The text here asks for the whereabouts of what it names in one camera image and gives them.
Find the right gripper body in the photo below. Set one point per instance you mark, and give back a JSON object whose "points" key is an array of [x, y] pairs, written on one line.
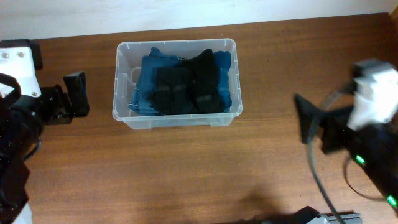
{"points": [[340, 134]]}

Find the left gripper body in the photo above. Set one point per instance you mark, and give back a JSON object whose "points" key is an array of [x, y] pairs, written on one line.
{"points": [[58, 104]]}

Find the clear plastic storage container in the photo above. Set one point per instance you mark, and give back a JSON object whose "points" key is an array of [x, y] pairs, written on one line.
{"points": [[128, 70]]}

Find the dark blue jeans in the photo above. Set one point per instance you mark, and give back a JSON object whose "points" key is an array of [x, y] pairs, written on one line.
{"points": [[140, 102]]}

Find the black bundle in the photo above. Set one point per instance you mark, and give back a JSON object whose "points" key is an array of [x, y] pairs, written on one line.
{"points": [[203, 83], [172, 94]]}

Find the teal shirt bundle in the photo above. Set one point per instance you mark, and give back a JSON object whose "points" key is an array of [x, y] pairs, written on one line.
{"points": [[223, 63]]}

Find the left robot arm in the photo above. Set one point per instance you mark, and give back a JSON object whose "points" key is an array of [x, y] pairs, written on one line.
{"points": [[26, 109]]}

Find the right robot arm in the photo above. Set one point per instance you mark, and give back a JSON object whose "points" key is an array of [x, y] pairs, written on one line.
{"points": [[373, 147]]}

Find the grey base clamp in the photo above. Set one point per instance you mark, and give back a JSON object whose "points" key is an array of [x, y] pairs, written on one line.
{"points": [[353, 218]]}

